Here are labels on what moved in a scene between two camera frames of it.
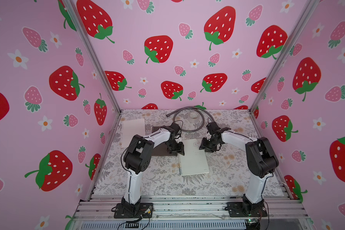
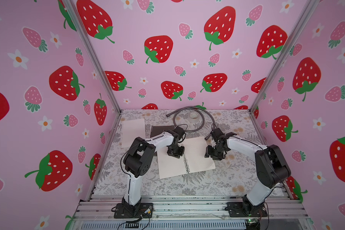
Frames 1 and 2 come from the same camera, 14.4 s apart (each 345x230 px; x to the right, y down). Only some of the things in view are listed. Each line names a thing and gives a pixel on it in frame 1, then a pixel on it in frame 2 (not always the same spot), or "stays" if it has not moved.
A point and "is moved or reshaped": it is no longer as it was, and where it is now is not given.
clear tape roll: (194, 117) stays
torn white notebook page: (131, 128) stays
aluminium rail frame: (191, 212) stays
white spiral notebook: (194, 161) is moved or reshaped
